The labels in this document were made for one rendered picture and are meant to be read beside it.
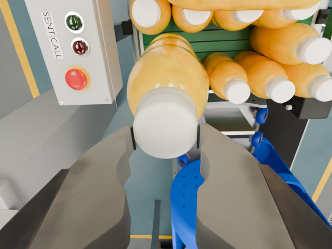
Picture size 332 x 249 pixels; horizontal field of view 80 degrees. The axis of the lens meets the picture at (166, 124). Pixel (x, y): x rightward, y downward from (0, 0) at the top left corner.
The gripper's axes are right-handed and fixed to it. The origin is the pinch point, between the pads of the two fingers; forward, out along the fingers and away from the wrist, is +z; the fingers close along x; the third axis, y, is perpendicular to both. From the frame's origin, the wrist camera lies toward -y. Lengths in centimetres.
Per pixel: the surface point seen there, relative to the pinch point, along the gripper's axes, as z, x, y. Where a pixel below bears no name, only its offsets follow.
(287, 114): 118, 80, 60
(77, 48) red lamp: 21.6, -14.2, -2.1
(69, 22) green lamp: 21.6, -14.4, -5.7
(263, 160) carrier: 117, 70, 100
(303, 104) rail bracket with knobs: 32.6, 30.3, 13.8
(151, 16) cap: 21.8, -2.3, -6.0
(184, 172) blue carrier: 30.5, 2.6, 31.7
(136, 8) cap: 21.8, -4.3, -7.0
